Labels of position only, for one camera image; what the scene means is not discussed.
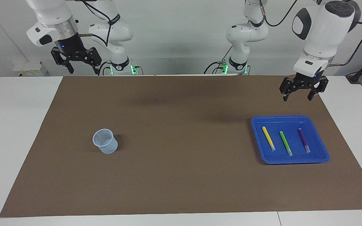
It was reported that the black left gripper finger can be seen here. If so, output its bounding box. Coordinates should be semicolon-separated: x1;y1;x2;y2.
279;77;295;101
307;77;329;101

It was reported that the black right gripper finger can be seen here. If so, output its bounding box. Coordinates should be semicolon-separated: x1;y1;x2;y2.
85;48;102;75
51;47;75;75

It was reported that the yellow pen white cap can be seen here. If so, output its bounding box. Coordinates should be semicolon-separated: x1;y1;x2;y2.
262;126;276;151

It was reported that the green pen white cap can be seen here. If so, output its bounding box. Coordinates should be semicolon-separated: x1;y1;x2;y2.
279;131;293;157

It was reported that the purple pen white cap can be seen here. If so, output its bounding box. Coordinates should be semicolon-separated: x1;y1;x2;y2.
298;128;311;153

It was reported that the blue plastic tray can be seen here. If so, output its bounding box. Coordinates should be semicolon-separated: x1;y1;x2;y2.
251;115;330;165

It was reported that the white power strip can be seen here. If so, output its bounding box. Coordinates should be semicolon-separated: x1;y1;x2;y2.
13;61;48;77

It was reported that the translucent plastic cup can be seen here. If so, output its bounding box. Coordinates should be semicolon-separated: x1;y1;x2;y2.
92;128;118;154

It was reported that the brown table mat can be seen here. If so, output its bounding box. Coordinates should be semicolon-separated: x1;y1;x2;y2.
0;74;362;218

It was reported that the black right base cable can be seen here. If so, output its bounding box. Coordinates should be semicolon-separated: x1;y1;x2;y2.
98;61;112;76

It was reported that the black base cable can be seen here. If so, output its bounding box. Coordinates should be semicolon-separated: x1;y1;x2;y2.
204;44;233;75
98;61;112;76

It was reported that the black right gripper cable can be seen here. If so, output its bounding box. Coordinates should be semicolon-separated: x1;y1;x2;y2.
74;0;111;47

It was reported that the black left base cable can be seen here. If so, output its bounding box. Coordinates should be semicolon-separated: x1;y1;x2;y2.
204;44;233;75

